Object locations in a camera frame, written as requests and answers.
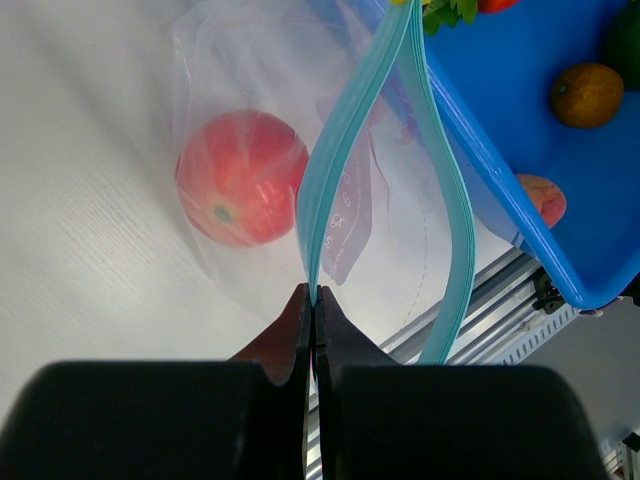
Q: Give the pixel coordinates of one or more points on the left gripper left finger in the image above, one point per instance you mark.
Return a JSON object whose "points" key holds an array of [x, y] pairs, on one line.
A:
{"points": [[243, 418]]}

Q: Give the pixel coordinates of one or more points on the blue plastic bin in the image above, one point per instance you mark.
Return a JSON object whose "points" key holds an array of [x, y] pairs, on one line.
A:
{"points": [[492, 82]]}

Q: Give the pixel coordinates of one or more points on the brown orange fruit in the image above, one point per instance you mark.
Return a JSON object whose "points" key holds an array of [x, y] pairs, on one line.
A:
{"points": [[587, 95]]}

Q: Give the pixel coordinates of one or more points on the orange carrot with leaves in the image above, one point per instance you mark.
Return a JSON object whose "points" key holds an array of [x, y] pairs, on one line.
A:
{"points": [[436, 13]]}

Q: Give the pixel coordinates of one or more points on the pink peach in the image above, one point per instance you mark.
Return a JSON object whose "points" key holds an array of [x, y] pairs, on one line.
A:
{"points": [[547, 198]]}

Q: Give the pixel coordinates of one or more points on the green lime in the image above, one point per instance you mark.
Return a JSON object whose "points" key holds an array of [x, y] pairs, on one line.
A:
{"points": [[620, 44]]}

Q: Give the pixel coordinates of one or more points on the aluminium mounting rail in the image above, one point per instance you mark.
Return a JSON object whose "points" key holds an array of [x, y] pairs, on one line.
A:
{"points": [[502, 301]]}

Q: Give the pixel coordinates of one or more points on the red apple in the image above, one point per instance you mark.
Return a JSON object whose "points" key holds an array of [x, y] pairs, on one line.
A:
{"points": [[238, 178]]}

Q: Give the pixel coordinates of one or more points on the white slotted cable duct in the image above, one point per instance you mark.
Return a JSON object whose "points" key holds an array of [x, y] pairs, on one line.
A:
{"points": [[535, 334]]}

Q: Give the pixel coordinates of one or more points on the clear zip top bag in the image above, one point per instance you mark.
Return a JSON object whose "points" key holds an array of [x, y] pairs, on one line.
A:
{"points": [[383, 218]]}

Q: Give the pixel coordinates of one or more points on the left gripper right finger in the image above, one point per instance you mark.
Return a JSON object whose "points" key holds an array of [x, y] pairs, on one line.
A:
{"points": [[382, 420]]}

